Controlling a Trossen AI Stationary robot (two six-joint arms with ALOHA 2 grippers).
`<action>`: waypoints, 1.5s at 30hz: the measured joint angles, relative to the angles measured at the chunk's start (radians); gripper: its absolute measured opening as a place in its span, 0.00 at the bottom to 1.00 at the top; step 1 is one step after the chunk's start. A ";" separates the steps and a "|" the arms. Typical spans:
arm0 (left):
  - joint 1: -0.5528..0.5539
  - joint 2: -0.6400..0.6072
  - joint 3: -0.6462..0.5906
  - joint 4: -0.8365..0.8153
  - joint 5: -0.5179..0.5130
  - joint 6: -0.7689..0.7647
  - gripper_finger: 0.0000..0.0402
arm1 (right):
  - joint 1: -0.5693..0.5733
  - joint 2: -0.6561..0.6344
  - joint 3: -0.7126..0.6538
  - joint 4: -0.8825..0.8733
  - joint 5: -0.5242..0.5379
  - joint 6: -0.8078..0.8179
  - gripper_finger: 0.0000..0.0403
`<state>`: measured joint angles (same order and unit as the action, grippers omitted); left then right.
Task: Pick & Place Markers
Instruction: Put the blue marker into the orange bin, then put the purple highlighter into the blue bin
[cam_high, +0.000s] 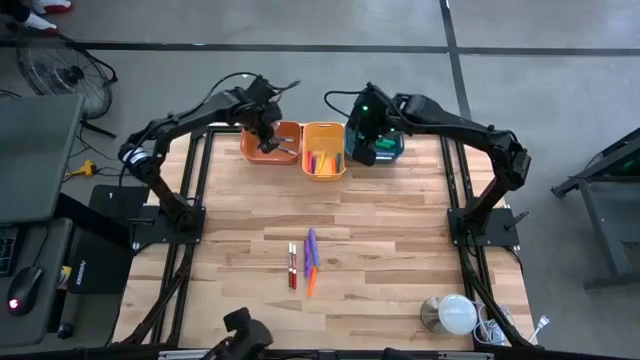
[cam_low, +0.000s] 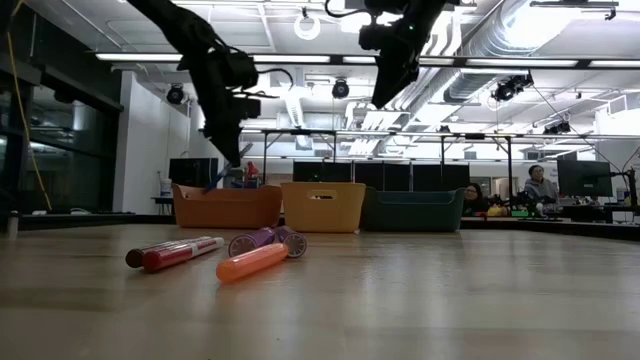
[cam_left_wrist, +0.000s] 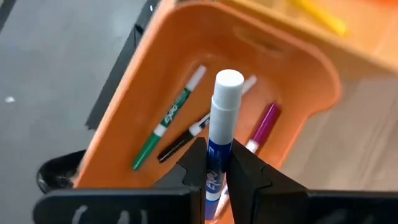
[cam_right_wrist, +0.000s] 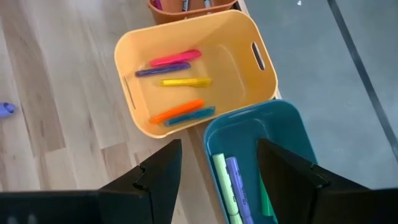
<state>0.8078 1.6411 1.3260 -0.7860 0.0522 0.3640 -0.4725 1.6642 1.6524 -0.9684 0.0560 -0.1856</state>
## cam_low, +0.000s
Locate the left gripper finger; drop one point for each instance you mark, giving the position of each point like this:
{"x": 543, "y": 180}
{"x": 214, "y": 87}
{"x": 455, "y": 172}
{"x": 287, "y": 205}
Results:
{"x": 225, "y": 145}

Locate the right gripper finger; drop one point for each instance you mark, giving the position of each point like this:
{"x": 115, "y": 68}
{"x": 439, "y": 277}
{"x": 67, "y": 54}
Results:
{"x": 392, "y": 80}

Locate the purple thick marker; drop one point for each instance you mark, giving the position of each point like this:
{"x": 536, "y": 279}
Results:
{"x": 295, "y": 244}
{"x": 252, "y": 241}

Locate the orange highlighter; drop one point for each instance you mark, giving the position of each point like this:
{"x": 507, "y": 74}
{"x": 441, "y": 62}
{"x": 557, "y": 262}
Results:
{"x": 250, "y": 263}

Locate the bright red thin marker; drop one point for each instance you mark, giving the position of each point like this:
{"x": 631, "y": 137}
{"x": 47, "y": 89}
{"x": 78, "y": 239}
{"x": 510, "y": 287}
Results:
{"x": 170, "y": 257}

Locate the dark red thin marker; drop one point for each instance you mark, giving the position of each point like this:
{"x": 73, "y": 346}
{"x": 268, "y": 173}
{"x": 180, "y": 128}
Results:
{"x": 134, "y": 257}

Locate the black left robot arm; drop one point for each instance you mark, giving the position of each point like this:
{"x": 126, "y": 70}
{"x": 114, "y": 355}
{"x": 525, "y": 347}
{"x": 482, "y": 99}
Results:
{"x": 175, "y": 25}

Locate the small red object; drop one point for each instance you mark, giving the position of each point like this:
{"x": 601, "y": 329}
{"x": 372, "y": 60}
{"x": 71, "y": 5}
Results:
{"x": 251, "y": 172}

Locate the black ceiling spotlight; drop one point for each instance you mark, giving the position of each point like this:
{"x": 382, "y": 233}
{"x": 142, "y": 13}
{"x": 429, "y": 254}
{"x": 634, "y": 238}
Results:
{"x": 175, "y": 95}
{"x": 340, "y": 90}

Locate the black monitor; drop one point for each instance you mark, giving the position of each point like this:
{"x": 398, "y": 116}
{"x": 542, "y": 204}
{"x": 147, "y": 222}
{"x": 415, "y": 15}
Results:
{"x": 585, "y": 177}
{"x": 192, "y": 172}

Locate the orange plastic bin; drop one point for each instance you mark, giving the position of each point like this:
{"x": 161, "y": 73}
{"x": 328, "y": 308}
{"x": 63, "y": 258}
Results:
{"x": 225, "y": 207}

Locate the white container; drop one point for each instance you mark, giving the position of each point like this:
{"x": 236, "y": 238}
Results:
{"x": 166, "y": 189}

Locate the long ceiling light strip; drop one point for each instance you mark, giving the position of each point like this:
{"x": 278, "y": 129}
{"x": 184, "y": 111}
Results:
{"x": 310, "y": 58}

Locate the black partition panels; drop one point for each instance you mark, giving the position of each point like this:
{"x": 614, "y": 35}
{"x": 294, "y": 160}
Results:
{"x": 370, "y": 175}

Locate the round ceiling lamp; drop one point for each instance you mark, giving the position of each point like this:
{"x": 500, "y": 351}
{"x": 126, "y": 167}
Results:
{"x": 296, "y": 27}

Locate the yellow plastic bin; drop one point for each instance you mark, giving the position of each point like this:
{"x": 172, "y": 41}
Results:
{"x": 322, "y": 215}

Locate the teal plastic bin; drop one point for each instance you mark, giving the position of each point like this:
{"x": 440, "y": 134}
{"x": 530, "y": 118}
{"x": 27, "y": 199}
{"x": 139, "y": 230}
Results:
{"x": 415, "y": 212}

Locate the person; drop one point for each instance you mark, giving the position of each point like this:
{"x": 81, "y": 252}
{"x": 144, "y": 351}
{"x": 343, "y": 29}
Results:
{"x": 542, "y": 190}
{"x": 475, "y": 200}

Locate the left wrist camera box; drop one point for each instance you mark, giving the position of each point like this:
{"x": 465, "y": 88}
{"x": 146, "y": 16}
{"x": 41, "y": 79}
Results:
{"x": 247, "y": 107}

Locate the black metal frame stand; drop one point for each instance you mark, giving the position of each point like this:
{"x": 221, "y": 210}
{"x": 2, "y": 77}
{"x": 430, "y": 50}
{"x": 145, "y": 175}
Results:
{"x": 300, "y": 132}
{"x": 509, "y": 170}

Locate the silver ventilation duct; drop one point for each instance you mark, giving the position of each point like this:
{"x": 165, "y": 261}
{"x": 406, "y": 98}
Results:
{"x": 480, "y": 60}

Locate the black ceiling camera rig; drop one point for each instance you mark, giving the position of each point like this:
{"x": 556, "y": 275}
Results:
{"x": 510, "y": 87}
{"x": 557, "y": 128}

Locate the black aluminium table frame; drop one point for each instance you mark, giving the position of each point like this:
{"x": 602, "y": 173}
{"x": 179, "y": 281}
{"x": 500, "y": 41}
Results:
{"x": 75, "y": 220}

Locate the small grey post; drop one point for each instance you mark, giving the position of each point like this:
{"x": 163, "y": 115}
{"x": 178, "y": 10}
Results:
{"x": 12, "y": 225}

